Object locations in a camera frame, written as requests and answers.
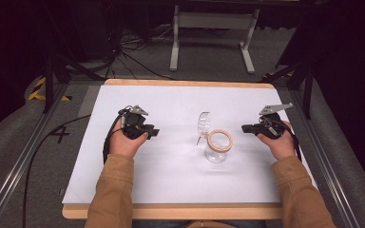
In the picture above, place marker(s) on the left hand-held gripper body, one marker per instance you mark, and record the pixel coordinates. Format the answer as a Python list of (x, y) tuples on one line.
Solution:
[(133, 122)]

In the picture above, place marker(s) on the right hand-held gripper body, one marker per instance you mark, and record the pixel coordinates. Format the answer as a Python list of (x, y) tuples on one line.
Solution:
[(271, 126)]

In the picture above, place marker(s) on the glass jar with hinged lid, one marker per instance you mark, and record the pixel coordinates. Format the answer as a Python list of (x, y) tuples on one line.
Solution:
[(217, 148)]

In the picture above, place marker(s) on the person's right hand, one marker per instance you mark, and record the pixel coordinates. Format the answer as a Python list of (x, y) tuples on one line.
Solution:
[(282, 145)]

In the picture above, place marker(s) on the person's left hand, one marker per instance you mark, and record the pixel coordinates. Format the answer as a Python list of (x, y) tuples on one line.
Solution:
[(123, 144)]

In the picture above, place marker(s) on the white table sheet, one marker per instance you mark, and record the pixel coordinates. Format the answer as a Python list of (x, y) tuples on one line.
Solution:
[(171, 177)]

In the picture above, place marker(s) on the black metal stand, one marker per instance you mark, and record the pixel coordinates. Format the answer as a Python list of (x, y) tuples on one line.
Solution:
[(49, 82), (307, 85)]

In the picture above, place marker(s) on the wooden table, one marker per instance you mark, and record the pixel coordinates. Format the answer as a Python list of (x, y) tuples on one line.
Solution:
[(171, 211)]

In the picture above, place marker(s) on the yellow black floor tape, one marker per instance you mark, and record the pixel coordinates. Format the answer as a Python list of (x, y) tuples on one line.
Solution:
[(36, 93)]

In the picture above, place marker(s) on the aluminium floor rail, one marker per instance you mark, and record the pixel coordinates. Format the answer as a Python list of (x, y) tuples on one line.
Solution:
[(326, 164), (15, 171)]

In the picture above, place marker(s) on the white metal table frame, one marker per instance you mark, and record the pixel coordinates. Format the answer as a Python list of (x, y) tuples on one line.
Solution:
[(215, 20)]

